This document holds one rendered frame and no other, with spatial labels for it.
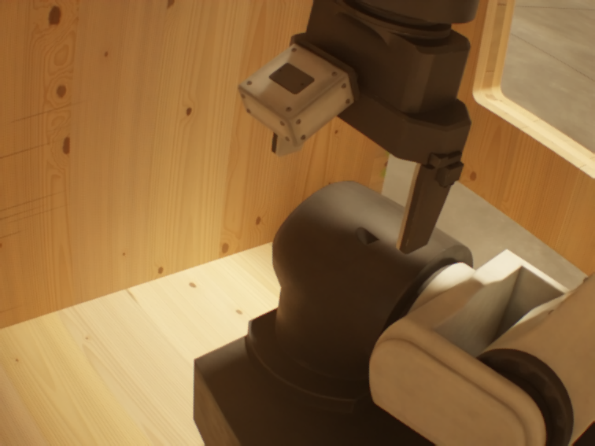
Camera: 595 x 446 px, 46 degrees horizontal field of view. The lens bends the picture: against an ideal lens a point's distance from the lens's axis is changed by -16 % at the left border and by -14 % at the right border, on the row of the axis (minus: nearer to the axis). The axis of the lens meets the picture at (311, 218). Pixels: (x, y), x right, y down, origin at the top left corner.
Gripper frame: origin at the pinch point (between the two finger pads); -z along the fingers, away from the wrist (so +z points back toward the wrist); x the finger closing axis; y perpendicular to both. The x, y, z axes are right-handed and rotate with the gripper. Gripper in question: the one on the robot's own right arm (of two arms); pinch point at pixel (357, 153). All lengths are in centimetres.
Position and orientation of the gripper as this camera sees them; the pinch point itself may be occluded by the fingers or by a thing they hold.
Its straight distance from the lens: 47.4
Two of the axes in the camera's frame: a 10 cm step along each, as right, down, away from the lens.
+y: 7.2, -2.8, 6.4
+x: 6.7, 5.4, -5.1
